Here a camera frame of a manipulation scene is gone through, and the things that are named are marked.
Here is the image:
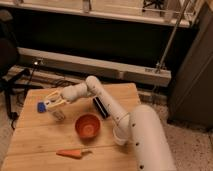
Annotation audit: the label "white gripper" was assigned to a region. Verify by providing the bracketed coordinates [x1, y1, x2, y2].
[44, 86, 76, 110]

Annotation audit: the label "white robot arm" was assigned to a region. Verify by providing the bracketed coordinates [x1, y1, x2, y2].
[44, 76, 177, 171]

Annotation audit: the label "metal pole stand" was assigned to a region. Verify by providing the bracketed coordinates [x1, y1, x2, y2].
[155, 0, 190, 73]

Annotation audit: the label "black rectangular block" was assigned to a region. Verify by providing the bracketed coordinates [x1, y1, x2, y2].
[93, 97, 109, 119]

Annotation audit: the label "orange bowl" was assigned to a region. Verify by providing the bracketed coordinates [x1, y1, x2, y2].
[75, 114, 101, 139]

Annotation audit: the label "black office chair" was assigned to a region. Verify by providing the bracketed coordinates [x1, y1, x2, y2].
[0, 9, 39, 120]

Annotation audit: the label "orange toy carrot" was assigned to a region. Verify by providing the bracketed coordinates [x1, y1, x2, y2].
[56, 149, 90, 159]

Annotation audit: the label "grey cabinet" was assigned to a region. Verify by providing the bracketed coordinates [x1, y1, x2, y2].
[168, 2, 213, 129]

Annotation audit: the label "black floor cables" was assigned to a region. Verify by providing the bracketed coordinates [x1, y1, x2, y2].
[19, 68, 81, 101]

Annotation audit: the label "white baseboard rail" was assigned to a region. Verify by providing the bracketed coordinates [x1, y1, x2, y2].
[18, 47, 171, 87]

